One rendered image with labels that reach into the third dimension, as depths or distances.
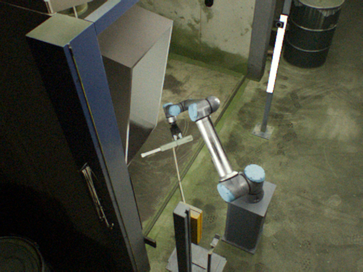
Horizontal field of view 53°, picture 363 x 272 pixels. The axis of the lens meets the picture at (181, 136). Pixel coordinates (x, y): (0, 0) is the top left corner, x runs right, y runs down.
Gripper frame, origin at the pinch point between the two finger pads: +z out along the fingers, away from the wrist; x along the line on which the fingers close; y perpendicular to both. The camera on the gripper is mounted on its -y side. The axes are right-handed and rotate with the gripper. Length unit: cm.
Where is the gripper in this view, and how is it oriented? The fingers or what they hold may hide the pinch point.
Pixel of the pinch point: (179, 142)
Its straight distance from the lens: 332.4
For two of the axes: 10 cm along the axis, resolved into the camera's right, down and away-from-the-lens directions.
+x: -9.2, 3.4, -1.9
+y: -2.6, -1.7, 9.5
